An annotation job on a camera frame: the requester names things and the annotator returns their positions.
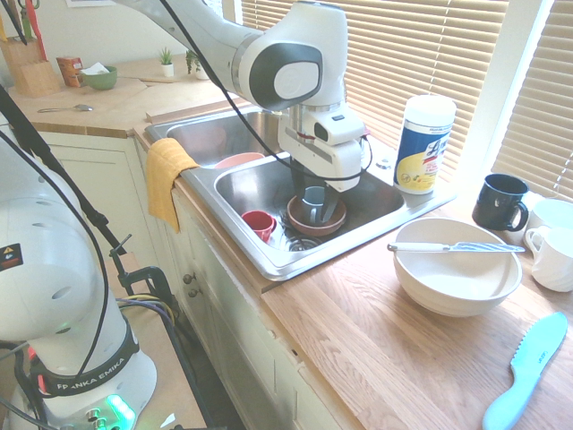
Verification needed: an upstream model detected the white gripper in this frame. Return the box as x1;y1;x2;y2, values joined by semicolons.
278;125;364;224

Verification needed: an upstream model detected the white handled table knife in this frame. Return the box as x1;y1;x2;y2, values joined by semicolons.
387;241;526;254

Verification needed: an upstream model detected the stainless steel double sink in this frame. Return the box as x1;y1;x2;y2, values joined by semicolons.
143;105;458;282

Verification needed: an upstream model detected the light blue plastic knife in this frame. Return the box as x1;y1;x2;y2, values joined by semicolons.
482;311;569;430

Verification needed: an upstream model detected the wooden knife block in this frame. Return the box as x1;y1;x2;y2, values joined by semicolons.
0;37;62;99

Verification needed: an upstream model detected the grey blue mug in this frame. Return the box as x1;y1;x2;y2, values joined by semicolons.
301;185;328;225

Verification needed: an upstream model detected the brown wooden bowl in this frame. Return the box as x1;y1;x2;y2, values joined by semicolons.
286;194;348;237

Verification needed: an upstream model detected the metal drain strainer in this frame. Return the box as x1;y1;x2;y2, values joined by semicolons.
286;236;320;253

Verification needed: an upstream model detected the red plastic cup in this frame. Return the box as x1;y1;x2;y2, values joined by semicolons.
241;210;278;245

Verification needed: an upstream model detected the pink plastic bowl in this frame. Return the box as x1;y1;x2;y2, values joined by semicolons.
214;152;267;171

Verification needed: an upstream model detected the disinfecting wipes canister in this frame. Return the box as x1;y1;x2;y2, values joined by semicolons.
393;94;458;196

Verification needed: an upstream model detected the cream kitchen cabinet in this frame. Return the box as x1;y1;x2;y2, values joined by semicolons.
0;129;363;430

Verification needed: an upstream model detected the yellow dish cloth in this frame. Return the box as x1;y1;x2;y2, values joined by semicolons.
145;137;201;235

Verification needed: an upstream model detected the large cream bowl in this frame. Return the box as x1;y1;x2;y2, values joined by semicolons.
393;218;524;319

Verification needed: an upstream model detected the trailing plant white pot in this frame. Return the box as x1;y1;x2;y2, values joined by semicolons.
184;48;212;82

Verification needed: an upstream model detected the wide beige window blind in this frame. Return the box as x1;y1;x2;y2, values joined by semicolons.
241;0;512;183

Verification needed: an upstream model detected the navy blue mug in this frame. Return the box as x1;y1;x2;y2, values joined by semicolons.
471;173;531;233

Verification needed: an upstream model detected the black clamp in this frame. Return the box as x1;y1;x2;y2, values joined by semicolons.
108;233;181;324

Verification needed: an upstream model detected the small plant white pot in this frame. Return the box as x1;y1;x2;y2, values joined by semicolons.
158;46;176;79

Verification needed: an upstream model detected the white plain mug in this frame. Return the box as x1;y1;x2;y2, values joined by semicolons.
526;198;573;234

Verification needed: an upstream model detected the green ceramic bowl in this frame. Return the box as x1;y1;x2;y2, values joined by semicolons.
79;64;119;91

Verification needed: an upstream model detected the white ribbed mug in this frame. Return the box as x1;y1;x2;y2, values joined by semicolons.
524;226;573;294

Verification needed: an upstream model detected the metal spoon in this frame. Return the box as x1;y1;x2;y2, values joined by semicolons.
36;103;95;115

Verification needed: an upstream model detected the orange cardboard box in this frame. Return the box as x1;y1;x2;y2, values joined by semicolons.
56;56;85;88

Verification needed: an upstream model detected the black stand pole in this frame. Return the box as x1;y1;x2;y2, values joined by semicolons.
0;82;214;430

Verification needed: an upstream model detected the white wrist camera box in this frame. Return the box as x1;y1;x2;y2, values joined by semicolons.
312;109;366;147

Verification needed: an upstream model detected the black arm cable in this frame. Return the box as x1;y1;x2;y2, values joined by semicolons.
158;0;374;183

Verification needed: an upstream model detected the coloured wire bundle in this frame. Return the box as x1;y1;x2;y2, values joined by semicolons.
116;292;176;324

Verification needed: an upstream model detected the red handled knife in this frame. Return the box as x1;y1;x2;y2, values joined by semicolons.
25;0;48;62

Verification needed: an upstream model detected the green handled knife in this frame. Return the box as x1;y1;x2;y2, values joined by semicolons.
21;0;35;42

